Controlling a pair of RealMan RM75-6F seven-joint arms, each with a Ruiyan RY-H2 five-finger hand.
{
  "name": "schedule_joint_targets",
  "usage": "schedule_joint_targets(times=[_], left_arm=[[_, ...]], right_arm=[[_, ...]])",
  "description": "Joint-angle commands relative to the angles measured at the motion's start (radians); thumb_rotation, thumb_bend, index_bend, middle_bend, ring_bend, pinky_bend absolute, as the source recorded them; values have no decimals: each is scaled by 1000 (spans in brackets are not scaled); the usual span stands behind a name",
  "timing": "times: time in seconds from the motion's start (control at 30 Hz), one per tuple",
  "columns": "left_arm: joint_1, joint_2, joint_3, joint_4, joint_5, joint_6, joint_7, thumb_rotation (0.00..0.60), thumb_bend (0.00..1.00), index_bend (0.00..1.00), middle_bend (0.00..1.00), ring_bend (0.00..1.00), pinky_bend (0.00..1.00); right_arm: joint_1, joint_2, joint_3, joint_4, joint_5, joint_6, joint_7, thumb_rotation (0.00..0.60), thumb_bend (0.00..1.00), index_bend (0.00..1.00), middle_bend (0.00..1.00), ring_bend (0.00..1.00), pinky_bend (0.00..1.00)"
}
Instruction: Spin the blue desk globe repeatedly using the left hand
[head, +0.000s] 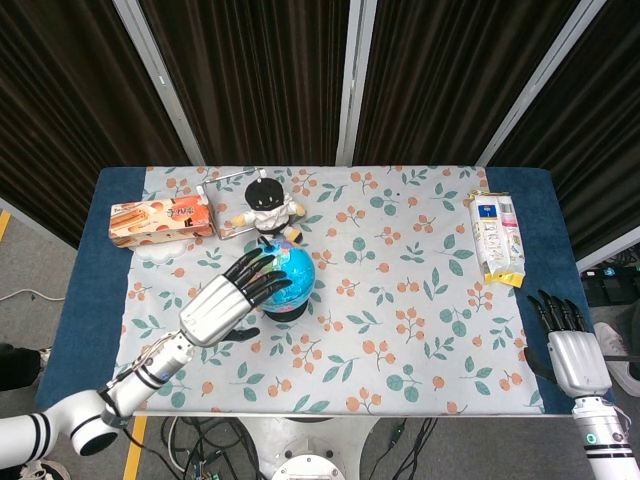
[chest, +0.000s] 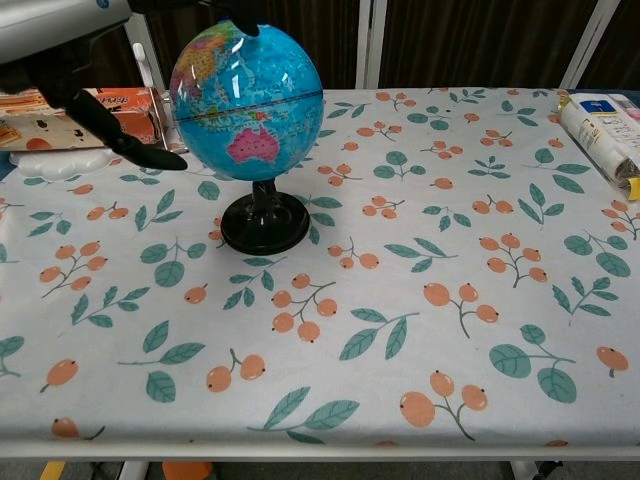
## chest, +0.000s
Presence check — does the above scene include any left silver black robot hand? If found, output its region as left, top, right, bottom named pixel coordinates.
left=0, top=0, right=263, bottom=172

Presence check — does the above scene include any blue globe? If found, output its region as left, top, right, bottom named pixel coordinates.
left=169, top=17, right=324, bottom=257

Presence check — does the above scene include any dark brown curtain panel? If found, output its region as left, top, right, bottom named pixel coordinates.
left=147, top=0, right=362, bottom=91
left=74, top=12, right=146, bottom=90
left=378, top=0, right=599, bottom=91
left=582, top=0, right=640, bottom=91

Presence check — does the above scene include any orange biscuit box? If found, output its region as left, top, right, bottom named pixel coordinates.
left=0, top=85, right=169, bottom=152

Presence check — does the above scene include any white cloud shaped tray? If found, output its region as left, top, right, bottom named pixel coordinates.
left=8, top=146, right=124, bottom=180

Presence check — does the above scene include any floral leaf print tablecloth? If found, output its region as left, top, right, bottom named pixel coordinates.
left=0, top=86, right=640, bottom=450

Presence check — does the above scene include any orange object under table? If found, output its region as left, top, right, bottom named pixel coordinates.
left=161, top=460, right=214, bottom=480

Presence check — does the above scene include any white yellow snack package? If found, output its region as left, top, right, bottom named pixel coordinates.
left=556, top=91, right=640, bottom=202

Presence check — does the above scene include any white partition post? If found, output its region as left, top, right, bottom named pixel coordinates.
left=356, top=0, right=387, bottom=91
left=123, top=0, right=167, bottom=91
left=558, top=0, right=620, bottom=91

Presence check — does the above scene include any white table frame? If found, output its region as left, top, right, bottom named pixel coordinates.
left=0, top=439, right=640, bottom=480

